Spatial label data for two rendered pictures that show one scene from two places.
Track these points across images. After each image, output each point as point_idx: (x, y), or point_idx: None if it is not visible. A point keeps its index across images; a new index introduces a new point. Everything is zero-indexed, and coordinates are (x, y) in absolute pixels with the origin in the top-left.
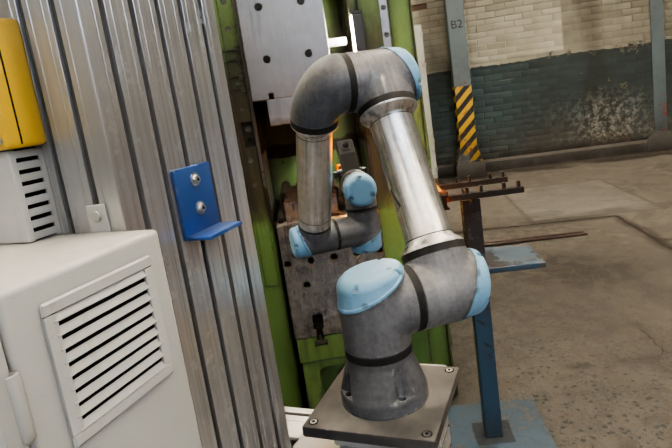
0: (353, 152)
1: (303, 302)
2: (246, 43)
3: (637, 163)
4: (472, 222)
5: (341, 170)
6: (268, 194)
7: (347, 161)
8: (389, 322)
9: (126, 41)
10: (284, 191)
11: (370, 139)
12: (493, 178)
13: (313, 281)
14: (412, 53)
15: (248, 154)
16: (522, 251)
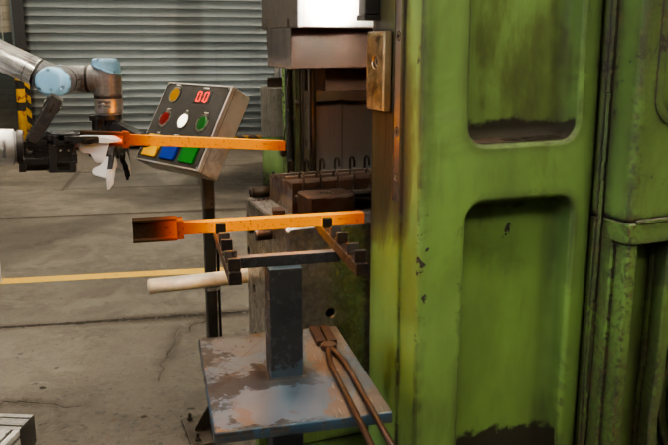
0: (42, 111)
1: (252, 308)
2: None
3: None
4: (267, 307)
5: (63, 131)
6: (313, 160)
7: (36, 119)
8: None
9: None
10: (290, 160)
11: (374, 120)
12: (348, 256)
13: (256, 288)
14: None
15: (305, 99)
16: (290, 411)
